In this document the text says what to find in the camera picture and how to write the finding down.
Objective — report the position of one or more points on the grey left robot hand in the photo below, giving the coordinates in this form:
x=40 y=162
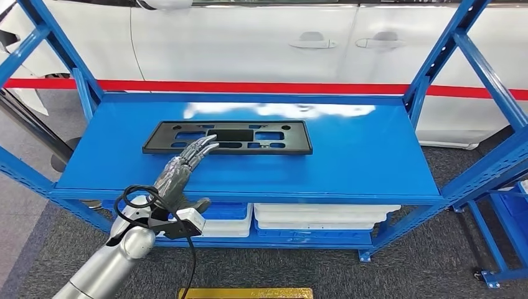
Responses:
x=175 y=181

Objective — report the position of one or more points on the black plastic panel part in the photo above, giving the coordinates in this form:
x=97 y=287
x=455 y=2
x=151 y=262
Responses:
x=299 y=140

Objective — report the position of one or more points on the blue steel shelf rack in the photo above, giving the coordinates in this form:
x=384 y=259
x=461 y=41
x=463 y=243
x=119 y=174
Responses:
x=330 y=165

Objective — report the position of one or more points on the red barrier belt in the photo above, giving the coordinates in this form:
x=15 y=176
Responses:
x=247 y=87

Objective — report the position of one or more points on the yellow floor tape square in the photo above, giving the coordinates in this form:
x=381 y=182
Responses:
x=247 y=294

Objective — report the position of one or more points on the white car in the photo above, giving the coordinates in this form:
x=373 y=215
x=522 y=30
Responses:
x=227 y=41

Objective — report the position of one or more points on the blue wheeled storage rack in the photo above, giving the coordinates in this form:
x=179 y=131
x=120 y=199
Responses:
x=486 y=237

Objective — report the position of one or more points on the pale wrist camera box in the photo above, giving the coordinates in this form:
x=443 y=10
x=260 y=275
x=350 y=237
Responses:
x=189 y=221

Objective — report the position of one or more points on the dark barrier stanchion post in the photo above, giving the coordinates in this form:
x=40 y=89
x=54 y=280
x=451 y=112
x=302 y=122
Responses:
x=37 y=130

